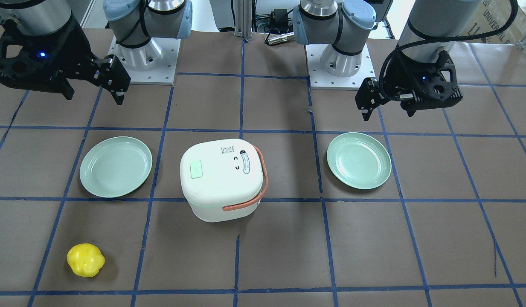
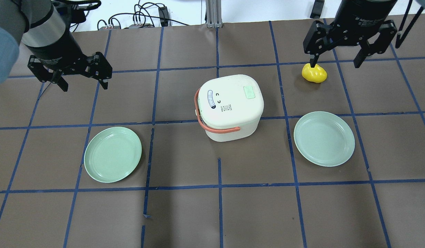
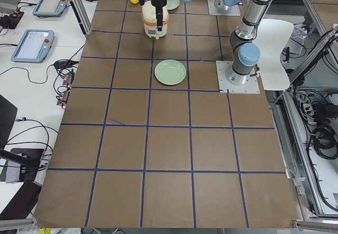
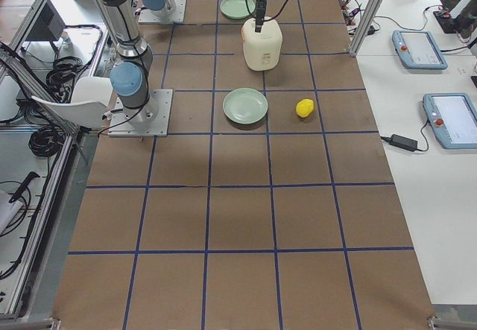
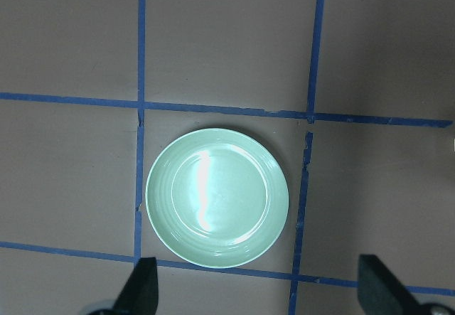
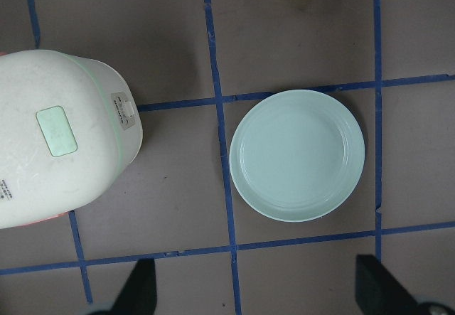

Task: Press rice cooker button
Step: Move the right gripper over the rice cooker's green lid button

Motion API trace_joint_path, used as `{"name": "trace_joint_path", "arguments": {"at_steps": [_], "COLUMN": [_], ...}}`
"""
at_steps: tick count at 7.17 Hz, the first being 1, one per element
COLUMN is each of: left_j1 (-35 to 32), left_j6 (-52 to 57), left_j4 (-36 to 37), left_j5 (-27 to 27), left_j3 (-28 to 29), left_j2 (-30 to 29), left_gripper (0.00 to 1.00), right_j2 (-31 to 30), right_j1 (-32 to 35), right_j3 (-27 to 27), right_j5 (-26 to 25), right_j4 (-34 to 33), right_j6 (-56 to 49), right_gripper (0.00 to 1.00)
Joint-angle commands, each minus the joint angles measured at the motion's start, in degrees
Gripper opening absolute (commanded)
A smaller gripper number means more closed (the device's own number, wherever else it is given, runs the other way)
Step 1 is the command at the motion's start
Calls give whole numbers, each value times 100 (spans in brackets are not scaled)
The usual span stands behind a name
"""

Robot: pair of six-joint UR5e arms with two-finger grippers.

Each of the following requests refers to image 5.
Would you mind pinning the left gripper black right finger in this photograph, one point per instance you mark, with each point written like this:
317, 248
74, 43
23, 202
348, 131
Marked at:
380, 292

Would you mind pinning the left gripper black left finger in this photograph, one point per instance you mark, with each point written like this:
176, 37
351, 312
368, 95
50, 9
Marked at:
140, 294

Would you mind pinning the light green plate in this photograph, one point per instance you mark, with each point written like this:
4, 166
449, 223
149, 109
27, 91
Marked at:
217, 198

